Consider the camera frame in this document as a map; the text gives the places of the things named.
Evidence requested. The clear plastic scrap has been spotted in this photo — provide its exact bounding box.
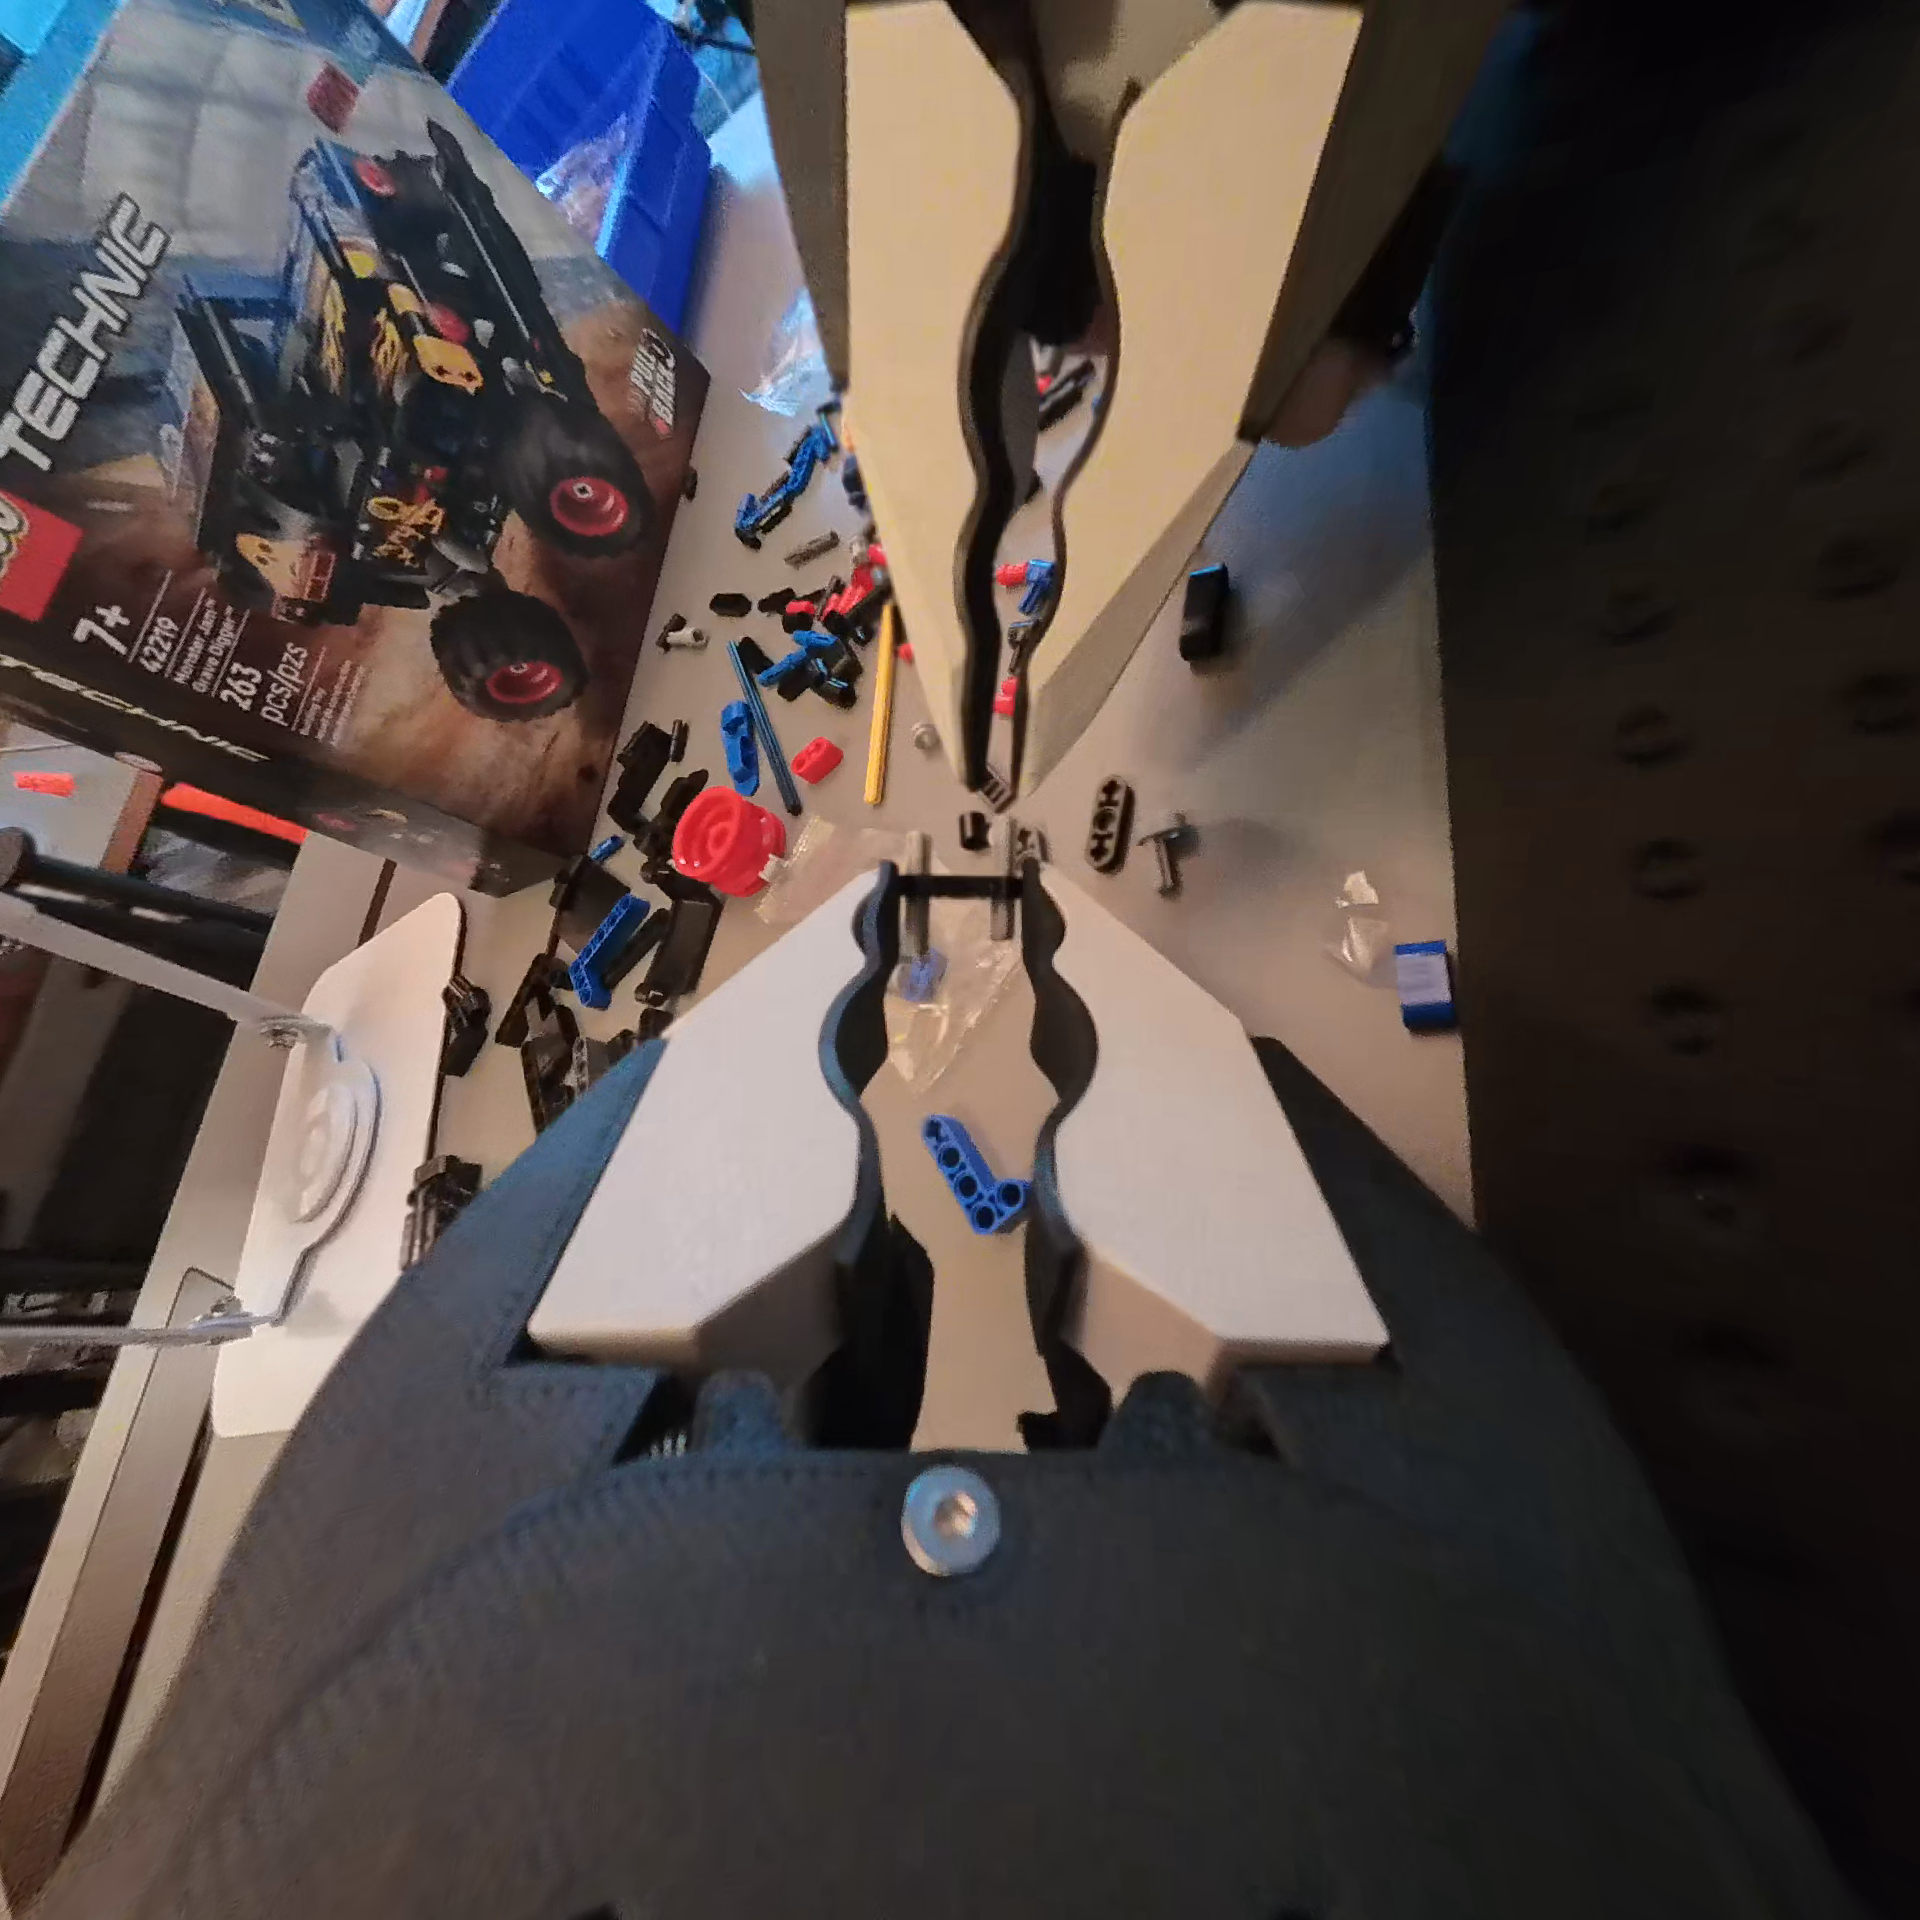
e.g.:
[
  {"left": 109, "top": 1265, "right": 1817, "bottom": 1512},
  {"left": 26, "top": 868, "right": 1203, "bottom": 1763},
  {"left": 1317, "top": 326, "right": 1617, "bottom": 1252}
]
[
  {"left": 1331, "top": 872, "right": 1403, "bottom": 988},
  {"left": 761, "top": 819, "right": 840, "bottom": 924}
]

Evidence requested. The long black toy axle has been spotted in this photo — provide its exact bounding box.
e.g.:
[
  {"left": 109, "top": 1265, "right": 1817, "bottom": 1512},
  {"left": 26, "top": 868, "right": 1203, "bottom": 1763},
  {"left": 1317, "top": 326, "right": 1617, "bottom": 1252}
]
[{"left": 723, "top": 631, "right": 800, "bottom": 819}]

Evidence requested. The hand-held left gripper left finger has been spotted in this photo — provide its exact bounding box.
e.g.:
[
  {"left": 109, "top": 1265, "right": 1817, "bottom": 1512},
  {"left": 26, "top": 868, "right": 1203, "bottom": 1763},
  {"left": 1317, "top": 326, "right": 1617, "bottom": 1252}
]
[{"left": 531, "top": 872, "right": 899, "bottom": 1446}]

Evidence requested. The scatter of small toy connectors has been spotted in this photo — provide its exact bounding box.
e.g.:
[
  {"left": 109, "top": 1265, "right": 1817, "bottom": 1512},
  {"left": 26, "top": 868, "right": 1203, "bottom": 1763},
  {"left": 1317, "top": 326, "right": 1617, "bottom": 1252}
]
[{"left": 649, "top": 353, "right": 1113, "bottom": 723}]

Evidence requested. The blue and black toy subassembly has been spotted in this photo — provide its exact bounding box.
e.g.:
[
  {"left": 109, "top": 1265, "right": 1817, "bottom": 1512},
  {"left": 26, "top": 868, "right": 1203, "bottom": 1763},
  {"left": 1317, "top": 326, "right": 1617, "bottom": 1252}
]
[{"left": 737, "top": 403, "right": 849, "bottom": 546}]

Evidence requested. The person's right hand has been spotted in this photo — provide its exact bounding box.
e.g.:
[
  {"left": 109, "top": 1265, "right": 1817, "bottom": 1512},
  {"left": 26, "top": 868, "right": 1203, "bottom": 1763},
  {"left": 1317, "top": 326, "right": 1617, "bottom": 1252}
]
[{"left": 1267, "top": 353, "right": 1373, "bottom": 455}]

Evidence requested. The clear plastic parts bag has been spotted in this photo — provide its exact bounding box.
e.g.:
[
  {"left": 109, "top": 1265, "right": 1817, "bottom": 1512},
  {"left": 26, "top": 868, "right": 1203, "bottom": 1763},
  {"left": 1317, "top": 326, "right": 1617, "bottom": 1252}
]
[{"left": 884, "top": 924, "right": 1027, "bottom": 1097}]

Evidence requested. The blue L-shaped toy beam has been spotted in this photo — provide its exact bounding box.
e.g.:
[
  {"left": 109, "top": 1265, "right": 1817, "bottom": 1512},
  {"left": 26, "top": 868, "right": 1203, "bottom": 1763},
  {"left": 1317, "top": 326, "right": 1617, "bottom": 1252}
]
[{"left": 923, "top": 1111, "right": 1038, "bottom": 1237}]

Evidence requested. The blue storage bin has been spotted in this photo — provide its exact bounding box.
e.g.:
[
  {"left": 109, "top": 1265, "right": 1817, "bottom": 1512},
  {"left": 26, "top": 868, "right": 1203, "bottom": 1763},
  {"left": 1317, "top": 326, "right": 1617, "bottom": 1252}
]
[{"left": 445, "top": 0, "right": 719, "bottom": 337}]

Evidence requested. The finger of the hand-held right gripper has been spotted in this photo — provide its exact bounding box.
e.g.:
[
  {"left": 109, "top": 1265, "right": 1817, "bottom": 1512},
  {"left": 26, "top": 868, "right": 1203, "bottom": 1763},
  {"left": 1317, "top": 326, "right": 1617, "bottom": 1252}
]
[
  {"left": 1010, "top": 0, "right": 1370, "bottom": 796},
  {"left": 840, "top": 0, "right": 1044, "bottom": 796}
]

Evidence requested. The pile of black toy beams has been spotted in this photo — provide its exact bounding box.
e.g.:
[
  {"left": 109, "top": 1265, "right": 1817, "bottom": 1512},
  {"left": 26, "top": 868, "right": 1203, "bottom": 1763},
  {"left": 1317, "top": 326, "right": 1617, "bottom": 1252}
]
[{"left": 494, "top": 719, "right": 723, "bottom": 1149}]

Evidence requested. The black toy connector assembly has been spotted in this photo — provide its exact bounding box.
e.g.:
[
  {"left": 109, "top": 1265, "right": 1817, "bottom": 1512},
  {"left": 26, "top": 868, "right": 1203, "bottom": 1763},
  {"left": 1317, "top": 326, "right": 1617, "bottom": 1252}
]
[{"left": 899, "top": 829, "right": 1044, "bottom": 982}]

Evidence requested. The light blue container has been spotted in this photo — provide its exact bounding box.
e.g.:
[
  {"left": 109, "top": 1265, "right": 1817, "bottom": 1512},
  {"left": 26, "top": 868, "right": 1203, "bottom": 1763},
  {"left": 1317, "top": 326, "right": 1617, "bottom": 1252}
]
[{"left": 0, "top": 0, "right": 119, "bottom": 203}]

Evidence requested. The red toy wheel hub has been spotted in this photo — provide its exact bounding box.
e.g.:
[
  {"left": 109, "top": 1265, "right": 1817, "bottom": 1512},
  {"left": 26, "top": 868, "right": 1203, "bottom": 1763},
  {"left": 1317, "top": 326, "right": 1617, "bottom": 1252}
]
[{"left": 680, "top": 787, "right": 786, "bottom": 898}]

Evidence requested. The grey desk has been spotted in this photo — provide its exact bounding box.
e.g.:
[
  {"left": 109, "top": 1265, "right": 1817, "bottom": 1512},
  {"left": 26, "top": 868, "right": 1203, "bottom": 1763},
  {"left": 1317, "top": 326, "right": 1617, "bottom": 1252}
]
[{"left": 0, "top": 93, "right": 1474, "bottom": 1848}]

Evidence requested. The white book stand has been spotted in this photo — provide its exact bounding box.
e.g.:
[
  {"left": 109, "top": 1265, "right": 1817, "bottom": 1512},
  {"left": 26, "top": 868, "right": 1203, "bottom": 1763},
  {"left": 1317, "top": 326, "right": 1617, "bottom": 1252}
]
[{"left": 0, "top": 885, "right": 471, "bottom": 1443}]

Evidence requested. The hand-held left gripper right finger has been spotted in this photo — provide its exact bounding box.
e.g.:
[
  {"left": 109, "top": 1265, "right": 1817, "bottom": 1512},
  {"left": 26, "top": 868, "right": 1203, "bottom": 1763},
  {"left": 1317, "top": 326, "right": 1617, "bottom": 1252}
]
[{"left": 1021, "top": 868, "right": 1391, "bottom": 1446}]

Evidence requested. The toy set box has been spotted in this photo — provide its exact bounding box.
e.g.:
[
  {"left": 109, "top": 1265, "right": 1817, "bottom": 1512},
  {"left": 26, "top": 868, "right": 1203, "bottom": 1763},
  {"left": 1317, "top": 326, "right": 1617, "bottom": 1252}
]
[{"left": 0, "top": 0, "right": 719, "bottom": 898}]

